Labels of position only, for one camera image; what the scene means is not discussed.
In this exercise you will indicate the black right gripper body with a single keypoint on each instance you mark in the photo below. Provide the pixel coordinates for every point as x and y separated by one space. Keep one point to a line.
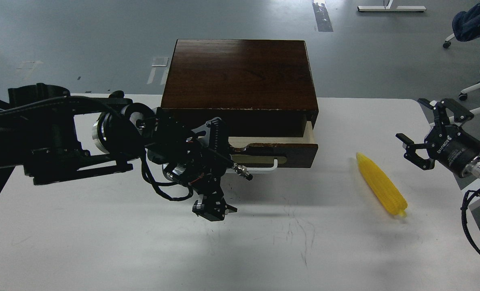
455 149

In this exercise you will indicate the dark blue cloth on chair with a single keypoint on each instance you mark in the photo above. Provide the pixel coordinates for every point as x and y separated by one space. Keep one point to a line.
466 24

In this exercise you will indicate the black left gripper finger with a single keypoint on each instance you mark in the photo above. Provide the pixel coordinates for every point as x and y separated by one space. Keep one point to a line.
200 209
220 209

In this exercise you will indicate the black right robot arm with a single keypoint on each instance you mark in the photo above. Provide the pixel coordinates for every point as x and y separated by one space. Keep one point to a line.
446 141

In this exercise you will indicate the wooden drawer with white handle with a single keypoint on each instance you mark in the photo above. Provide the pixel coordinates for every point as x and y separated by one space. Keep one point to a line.
263 154

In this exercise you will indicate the dark wooden drawer cabinet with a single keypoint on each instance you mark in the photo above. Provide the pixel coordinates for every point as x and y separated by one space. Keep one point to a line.
258 87

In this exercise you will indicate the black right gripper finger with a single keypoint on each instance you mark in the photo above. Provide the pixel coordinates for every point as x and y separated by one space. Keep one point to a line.
411 154
447 111

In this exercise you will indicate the yellow corn cob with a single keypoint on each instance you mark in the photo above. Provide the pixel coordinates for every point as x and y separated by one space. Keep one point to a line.
382 187

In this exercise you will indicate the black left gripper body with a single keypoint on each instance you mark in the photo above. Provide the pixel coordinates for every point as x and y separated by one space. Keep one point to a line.
193 158

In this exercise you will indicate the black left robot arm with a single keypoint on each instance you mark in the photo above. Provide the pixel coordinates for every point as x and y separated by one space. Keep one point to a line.
57 137

